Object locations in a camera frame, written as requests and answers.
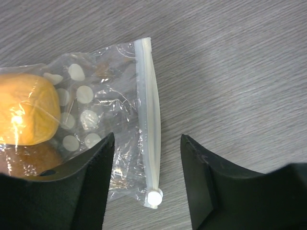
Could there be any clear zip top bag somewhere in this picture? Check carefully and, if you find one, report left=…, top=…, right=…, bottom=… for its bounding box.
left=0, top=37, right=163, bottom=209

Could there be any yellow fake fruit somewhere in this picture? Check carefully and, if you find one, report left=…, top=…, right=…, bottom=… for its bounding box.
left=0, top=73, right=61, bottom=146

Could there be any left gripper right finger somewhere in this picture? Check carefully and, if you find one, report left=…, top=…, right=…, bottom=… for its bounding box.
left=180, top=135, right=307, bottom=230

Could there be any brown orange fake fruit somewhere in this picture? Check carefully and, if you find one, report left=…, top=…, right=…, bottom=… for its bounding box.
left=0, top=142, right=62, bottom=177

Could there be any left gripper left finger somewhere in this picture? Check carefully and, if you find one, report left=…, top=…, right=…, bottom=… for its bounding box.
left=0, top=133, right=115, bottom=230

